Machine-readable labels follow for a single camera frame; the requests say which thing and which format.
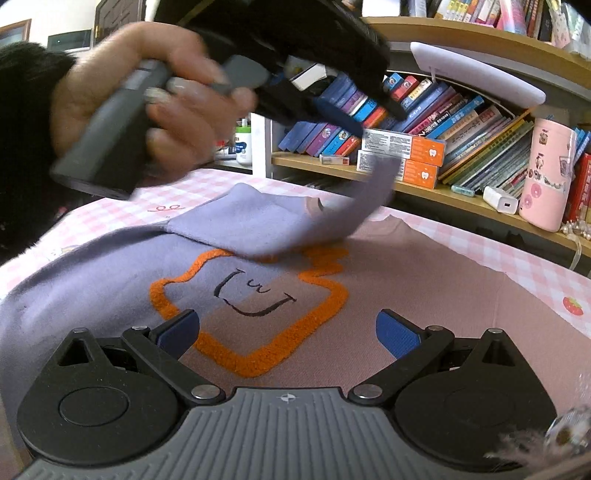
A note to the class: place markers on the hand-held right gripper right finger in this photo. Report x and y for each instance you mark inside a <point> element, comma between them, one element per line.
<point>395,334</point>

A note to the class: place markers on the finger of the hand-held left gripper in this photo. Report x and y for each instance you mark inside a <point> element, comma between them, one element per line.
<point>388,94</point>
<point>337,117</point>

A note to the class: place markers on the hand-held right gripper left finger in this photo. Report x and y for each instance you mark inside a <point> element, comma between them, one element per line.
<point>178,331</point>

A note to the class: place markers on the purple and pink sweater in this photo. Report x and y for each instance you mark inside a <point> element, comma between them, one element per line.
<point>415,277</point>

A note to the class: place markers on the person's left forearm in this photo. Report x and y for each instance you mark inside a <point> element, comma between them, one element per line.
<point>23,138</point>

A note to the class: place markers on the person's left hand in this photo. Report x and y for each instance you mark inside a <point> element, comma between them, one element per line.
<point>101,60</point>

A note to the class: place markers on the small white and red box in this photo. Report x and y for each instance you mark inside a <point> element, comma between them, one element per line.
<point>334,160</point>

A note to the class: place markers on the row of leaning colourful books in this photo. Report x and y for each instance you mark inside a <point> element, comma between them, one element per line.
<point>466,120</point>

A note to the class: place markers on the wooden bookshelf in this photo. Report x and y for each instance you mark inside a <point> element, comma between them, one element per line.
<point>461,32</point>

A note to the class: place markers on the white lotion bottle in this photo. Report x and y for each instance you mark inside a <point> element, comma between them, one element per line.
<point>244,147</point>

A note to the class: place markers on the white flat lamp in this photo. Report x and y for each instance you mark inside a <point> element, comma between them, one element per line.
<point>485,78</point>

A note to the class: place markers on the teal eraser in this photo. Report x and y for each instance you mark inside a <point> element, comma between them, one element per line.
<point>462,189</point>

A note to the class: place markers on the row of upright paperback books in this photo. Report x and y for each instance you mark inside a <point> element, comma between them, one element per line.
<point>480,11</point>

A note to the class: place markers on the pink checked cartoon table mat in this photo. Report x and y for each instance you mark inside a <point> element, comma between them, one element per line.
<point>531,277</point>

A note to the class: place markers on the white charger plug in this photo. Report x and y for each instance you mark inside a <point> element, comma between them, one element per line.
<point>501,201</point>

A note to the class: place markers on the pink sticker tumbler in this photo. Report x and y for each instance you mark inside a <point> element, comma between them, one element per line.
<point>547,175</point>

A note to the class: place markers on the fluffy trim with clear bead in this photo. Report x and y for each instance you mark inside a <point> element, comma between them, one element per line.
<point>565,434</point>

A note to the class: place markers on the red upright dictionary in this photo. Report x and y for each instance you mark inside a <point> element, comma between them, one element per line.
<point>581,189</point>

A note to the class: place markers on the framed wall picture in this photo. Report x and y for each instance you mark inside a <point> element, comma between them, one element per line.
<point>14,32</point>

